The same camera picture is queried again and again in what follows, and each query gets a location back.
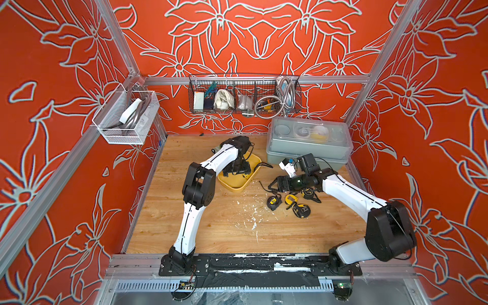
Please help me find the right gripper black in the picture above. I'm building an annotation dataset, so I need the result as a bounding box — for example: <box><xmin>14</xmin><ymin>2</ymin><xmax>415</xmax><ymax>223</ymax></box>
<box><xmin>267</xmin><ymin>174</ymin><xmax>310</xmax><ymax>193</ymax></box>

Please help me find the yellow oval storage tray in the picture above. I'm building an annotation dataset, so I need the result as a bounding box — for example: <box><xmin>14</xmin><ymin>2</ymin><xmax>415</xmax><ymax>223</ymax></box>
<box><xmin>217</xmin><ymin>152</ymin><xmax>262</xmax><ymax>193</ymax></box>

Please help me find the black round tape measure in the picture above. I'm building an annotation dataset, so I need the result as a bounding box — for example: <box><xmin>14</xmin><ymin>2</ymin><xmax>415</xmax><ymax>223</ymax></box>
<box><xmin>301</xmin><ymin>188</ymin><xmax>322</xmax><ymax>203</ymax></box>

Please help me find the black yellow tape measure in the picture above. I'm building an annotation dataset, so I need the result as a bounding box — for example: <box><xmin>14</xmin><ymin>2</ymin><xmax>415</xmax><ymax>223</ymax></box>
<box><xmin>292</xmin><ymin>204</ymin><xmax>311</xmax><ymax>219</ymax></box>

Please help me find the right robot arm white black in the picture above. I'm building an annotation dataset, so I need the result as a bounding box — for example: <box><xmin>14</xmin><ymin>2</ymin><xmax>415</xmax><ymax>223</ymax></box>
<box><xmin>269</xmin><ymin>169</ymin><xmax>417</xmax><ymax>269</ymax></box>

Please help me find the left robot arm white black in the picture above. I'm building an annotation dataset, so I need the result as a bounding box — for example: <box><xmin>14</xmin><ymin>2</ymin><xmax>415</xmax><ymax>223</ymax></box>
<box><xmin>168</xmin><ymin>135</ymin><xmax>252</xmax><ymax>272</ymax></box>

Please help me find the white box in basket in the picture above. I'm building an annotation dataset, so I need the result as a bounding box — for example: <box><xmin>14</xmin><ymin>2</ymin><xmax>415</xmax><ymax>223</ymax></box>
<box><xmin>193</xmin><ymin>91</ymin><xmax>205</xmax><ymax>111</ymax></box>

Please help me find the green black brush tool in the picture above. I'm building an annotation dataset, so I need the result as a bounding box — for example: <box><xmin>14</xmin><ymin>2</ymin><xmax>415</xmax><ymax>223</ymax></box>
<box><xmin>212</xmin><ymin>142</ymin><xmax>229</xmax><ymax>155</ymax></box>

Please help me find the grey plastic toolbox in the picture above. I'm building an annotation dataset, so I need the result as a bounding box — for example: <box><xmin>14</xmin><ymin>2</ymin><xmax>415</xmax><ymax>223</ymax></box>
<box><xmin>266</xmin><ymin>117</ymin><xmax>353</xmax><ymax>171</ymax></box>

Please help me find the white cloth in basket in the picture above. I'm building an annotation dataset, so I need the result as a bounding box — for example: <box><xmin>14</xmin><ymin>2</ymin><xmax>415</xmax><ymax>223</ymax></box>
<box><xmin>213</xmin><ymin>89</ymin><xmax>235</xmax><ymax>111</ymax></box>

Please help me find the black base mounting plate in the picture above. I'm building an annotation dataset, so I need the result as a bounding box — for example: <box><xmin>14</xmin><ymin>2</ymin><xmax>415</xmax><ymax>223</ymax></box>
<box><xmin>158</xmin><ymin>254</ymin><xmax>363</xmax><ymax>277</ymax></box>

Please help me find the white adapter in side basket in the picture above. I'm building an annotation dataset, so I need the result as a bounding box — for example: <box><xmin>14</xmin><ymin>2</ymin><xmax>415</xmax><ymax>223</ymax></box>
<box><xmin>119</xmin><ymin>98</ymin><xmax>142</xmax><ymax>124</ymax></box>

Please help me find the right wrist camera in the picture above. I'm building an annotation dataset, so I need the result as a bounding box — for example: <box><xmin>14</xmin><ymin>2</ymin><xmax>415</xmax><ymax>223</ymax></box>
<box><xmin>278</xmin><ymin>153</ymin><xmax>320</xmax><ymax>178</ymax></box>

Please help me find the coiled grey cable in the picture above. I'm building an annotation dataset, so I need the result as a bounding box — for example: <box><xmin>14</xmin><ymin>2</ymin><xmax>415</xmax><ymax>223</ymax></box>
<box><xmin>254</xmin><ymin>75</ymin><xmax>296</xmax><ymax>119</ymax></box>

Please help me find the black wire wall basket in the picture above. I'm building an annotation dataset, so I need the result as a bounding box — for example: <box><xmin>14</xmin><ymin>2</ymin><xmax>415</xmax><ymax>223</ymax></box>
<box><xmin>188</xmin><ymin>73</ymin><xmax>303</xmax><ymax>119</ymax></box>

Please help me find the white wire side basket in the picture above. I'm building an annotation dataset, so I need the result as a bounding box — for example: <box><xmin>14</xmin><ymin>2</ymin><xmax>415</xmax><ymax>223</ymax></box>
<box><xmin>92</xmin><ymin>85</ymin><xmax>159</xmax><ymax>145</ymax></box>

